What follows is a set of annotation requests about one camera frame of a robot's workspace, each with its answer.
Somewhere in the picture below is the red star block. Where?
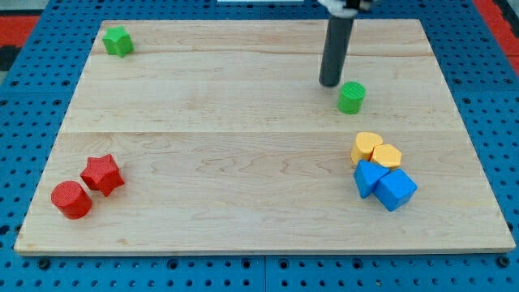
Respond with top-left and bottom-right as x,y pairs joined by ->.
80,154 -> 125,197

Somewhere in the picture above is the green star block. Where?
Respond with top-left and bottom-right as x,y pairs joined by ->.
102,26 -> 134,58

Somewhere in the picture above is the light wooden board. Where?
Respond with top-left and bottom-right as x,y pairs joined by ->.
15,19 -> 515,256

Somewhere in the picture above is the yellow heart block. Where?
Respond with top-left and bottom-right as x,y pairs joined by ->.
350,131 -> 384,165

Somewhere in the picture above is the green cylinder block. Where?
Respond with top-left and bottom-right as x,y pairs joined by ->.
337,81 -> 366,114

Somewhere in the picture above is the blue triangle block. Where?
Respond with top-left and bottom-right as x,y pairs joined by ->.
354,160 -> 390,199

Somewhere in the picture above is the yellow hexagon block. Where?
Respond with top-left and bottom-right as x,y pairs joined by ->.
370,144 -> 402,170

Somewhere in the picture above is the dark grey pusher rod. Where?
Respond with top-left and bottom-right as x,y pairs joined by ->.
319,15 -> 354,87

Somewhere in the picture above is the blue cube block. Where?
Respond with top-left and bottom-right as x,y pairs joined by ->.
374,169 -> 418,212

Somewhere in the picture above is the red cylinder block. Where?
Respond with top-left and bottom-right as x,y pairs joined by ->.
51,181 -> 92,220

